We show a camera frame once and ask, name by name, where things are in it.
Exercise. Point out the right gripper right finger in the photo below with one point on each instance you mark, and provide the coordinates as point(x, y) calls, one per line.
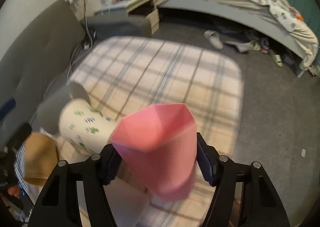
point(244, 194)

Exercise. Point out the pink hexagonal plastic cup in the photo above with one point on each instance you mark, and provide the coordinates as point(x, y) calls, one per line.
point(159, 145)

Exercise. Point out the grey sofa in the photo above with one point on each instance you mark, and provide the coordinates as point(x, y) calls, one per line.
point(40, 54)

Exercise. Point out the green slipper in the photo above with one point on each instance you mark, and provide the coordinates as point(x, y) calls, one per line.
point(276, 58)

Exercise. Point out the bed with beige sheets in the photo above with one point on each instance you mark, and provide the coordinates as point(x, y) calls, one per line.
point(303, 41)

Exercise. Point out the patterned white quilt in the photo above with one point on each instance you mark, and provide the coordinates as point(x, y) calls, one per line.
point(286, 15)

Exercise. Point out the white floral paper cup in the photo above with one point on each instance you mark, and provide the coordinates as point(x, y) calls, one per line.
point(85, 126)

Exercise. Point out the white bedside table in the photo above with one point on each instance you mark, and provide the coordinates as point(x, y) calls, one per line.
point(146, 8)

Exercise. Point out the blue checkered cloth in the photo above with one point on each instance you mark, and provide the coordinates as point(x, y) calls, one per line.
point(19, 167)

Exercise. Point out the plaid blanket on table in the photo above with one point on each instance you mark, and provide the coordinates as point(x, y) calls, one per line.
point(125, 74)

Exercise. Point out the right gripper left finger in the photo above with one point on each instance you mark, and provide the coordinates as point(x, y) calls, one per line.
point(59, 201)

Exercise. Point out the grey plastic cup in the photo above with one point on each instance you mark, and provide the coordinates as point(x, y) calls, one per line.
point(48, 112)

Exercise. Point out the brown paper cup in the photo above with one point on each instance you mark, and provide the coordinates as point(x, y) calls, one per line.
point(40, 158)

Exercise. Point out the grey slipper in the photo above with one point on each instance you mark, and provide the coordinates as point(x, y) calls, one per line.
point(213, 37)

